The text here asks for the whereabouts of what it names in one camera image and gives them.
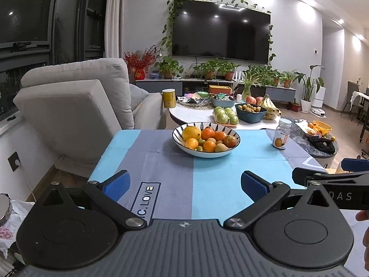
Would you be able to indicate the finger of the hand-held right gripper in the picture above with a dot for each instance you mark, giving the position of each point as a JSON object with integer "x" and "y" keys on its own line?
{"x": 354, "y": 165}
{"x": 301, "y": 176}

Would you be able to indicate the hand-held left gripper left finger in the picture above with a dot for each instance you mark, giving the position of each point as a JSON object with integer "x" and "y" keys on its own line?
{"x": 118, "y": 184}

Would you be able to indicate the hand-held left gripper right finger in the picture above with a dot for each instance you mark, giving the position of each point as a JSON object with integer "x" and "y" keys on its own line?
{"x": 253, "y": 185}

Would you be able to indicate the orange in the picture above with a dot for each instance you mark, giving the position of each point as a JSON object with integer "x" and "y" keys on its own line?
{"x": 191, "y": 143}
{"x": 208, "y": 133}
{"x": 220, "y": 136}
{"x": 209, "y": 146}

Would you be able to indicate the white blue-striped bowl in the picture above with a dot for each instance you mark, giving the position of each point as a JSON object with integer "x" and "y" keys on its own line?
{"x": 184, "y": 147}

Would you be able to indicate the large yellow citrus fruit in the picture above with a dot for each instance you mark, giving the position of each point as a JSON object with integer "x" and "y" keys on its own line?
{"x": 191, "y": 132}

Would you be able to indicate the person's right hand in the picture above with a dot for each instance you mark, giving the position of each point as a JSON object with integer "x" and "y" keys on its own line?
{"x": 365, "y": 215}

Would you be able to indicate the dark marble round table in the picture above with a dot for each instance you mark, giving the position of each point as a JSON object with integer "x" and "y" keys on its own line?
{"x": 299, "y": 144}

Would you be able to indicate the black cloth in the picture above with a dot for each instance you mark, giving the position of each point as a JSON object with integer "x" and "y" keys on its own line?
{"x": 321, "y": 145}

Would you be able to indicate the blue and grey tablecloth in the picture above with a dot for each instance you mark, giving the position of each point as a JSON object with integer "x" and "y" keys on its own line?
{"x": 213, "y": 179}

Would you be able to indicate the clear jar with white lid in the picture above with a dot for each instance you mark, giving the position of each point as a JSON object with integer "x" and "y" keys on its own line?
{"x": 281, "y": 135}

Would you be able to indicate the plastic bag of oranges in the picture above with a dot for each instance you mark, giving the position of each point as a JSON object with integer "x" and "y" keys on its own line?
{"x": 312, "y": 131}

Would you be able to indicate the orange plastic basket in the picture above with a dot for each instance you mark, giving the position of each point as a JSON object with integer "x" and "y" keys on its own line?
{"x": 322, "y": 127}

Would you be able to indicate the white robot vacuum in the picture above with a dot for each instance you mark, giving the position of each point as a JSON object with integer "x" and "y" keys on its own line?
{"x": 318, "y": 112}

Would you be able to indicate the grey dining chair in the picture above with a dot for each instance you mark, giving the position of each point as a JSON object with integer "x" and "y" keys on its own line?
{"x": 350, "y": 98}

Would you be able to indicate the dining table with cloth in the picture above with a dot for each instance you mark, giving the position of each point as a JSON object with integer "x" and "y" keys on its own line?
{"x": 360, "y": 98}

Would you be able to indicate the dark bowl of longans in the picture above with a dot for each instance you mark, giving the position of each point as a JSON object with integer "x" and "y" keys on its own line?
{"x": 250, "y": 115}

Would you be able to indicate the small floor potted plant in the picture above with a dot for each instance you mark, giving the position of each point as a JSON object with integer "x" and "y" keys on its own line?
{"x": 295, "y": 106}

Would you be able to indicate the bag of green apples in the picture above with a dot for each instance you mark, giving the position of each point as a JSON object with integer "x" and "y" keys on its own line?
{"x": 224, "y": 117}

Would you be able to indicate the white vacuum dock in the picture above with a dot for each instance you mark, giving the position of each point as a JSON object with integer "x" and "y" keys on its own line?
{"x": 320, "y": 98}

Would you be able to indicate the bunch of bananas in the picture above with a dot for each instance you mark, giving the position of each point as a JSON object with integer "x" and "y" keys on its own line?
{"x": 269, "y": 106}

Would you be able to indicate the large red apple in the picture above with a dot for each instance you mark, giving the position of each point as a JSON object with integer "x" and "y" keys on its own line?
{"x": 250, "y": 100}
{"x": 259, "y": 101}

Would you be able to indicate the grey television cabinet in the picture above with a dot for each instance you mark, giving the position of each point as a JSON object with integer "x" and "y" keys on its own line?
{"x": 279, "y": 93}

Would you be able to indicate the tall plant in white pot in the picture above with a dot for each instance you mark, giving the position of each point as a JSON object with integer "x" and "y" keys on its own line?
{"x": 308, "y": 89}

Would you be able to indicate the small white bottle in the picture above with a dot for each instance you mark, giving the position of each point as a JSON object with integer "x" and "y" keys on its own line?
{"x": 239, "y": 98}

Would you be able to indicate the grey sofa cushion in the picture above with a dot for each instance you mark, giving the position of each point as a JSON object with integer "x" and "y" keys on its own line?
{"x": 139, "y": 98}

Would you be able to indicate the teal basket of snacks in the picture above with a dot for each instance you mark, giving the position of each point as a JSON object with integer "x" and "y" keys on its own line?
{"x": 222, "y": 102}

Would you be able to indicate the grey fabric sofa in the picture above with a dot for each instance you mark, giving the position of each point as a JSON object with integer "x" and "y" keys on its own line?
{"x": 72, "y": 104}

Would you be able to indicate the white coffee table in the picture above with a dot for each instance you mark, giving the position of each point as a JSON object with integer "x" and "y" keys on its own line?
{"x": 190, "y": 115}

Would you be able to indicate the potted green plant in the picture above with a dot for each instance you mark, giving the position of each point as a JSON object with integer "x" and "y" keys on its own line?
{"x": 276, "y": 78}
{"x": 229, "y": 71}
{"x": 287, "y": 80}
{"x": 209, "y": 69}
{"x": 265, "y": 73}
{"x": 168, "y": 67}

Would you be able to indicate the yellow can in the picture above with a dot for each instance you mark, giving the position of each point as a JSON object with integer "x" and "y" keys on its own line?
{"x": 168, "y": 99}

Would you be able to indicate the glass vase with green plant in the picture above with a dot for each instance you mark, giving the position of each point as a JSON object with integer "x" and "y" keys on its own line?
{"x": 250, "y": 85}

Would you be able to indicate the orange box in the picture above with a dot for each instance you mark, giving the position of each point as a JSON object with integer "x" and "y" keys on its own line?
{"x": 220, "y": 90}

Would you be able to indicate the glass dish with sweets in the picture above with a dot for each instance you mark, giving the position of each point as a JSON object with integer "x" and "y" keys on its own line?
{"x": 191, "y": 101}

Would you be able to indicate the white plastic bag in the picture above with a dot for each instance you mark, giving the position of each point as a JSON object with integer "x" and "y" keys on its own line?
{"x": 16, "y": 219}

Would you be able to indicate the white router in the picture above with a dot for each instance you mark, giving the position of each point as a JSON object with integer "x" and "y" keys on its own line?
{"x": 237, "y": 76}

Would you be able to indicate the red flower arrangement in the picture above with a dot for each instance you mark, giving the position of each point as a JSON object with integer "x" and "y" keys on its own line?
{"x": 139, "y": 62}

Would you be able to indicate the white curtain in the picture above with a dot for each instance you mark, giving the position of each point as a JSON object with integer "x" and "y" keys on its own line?
{"x": 115, "y": 17}

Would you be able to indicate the dark window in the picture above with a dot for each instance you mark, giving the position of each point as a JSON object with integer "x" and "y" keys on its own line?
{"x": 28, "y": 11}

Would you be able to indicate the dark wall outlet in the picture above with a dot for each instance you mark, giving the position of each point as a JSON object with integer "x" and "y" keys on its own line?
{"x": 14, "y": 161}

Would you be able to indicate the black wall television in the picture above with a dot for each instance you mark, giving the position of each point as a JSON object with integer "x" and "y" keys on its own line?
{"x": 222, "y": 31}

